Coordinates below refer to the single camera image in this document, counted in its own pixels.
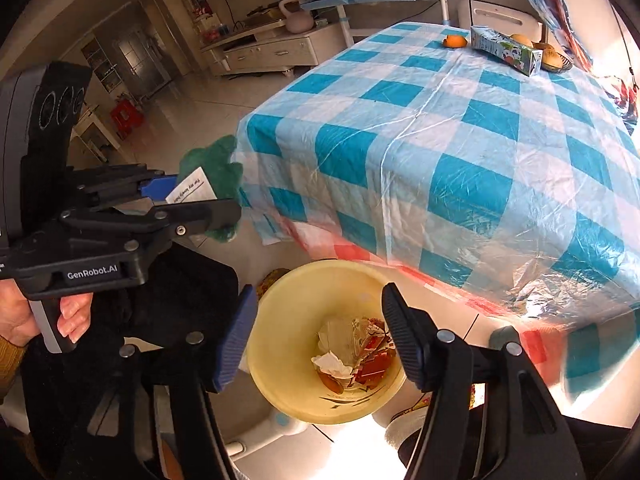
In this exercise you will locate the dark fruit bowl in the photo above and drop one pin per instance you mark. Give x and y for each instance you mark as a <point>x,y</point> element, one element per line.
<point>567,65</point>

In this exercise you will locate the colourful hanging bag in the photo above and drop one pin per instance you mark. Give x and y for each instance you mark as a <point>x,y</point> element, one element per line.
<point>556,17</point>

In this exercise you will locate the green plush toy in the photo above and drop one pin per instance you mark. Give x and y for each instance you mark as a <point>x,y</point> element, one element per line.
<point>209,174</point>

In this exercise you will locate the milk carton box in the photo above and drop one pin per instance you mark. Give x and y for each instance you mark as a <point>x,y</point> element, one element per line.
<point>521,55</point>

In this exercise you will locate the pink kettle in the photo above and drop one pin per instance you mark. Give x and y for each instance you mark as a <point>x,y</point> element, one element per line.
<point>298,21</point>

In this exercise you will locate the red plastic stool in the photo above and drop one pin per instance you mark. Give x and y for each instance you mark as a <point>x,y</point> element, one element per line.
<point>126,117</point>

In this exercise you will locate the white air purifier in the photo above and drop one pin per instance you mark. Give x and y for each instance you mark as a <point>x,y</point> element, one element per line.
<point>506,20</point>

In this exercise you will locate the red white wrapper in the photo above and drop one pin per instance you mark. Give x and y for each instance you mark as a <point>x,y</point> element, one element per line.
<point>375,353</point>

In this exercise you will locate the blue white checkered tablecloth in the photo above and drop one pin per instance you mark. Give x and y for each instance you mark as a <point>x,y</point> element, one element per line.
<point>518,194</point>

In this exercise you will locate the mustard yellow sleeve forearm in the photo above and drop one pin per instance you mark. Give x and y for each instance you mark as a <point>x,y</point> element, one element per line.
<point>10,360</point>

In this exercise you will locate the right orange fruit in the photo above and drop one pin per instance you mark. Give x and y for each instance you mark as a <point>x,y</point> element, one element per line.
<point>552,61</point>

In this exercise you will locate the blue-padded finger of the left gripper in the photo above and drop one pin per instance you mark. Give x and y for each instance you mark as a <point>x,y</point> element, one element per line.
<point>124,181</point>

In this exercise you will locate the left orange fruit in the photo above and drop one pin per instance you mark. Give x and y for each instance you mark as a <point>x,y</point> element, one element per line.
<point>521,40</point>

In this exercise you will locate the person's left hand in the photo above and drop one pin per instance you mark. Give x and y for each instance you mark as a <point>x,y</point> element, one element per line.
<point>18,325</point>

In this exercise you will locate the back orange fruit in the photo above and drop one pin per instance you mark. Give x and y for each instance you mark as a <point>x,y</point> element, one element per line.
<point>543,46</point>

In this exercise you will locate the orange fruit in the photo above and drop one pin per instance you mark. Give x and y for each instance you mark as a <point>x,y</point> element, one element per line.
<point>552,61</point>
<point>543,46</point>
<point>521,40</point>

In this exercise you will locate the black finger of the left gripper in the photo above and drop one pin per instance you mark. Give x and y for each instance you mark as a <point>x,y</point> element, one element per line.
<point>159,224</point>

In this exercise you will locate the yellow plastic trash bin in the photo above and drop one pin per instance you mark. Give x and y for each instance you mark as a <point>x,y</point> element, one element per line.
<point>310,311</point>

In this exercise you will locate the white tv cabinet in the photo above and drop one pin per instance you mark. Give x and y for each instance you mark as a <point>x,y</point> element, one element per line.
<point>272,49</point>

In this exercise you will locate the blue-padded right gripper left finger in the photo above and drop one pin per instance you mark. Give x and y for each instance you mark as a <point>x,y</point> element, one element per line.
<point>207,361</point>

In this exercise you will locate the short orange peel piece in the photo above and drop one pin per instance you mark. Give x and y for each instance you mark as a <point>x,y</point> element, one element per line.
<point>454,42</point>

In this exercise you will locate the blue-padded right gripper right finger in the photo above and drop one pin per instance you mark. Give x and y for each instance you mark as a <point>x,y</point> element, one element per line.
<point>490,416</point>

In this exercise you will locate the crumpled tissue in bin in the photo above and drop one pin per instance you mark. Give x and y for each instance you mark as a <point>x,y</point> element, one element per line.
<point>331,365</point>

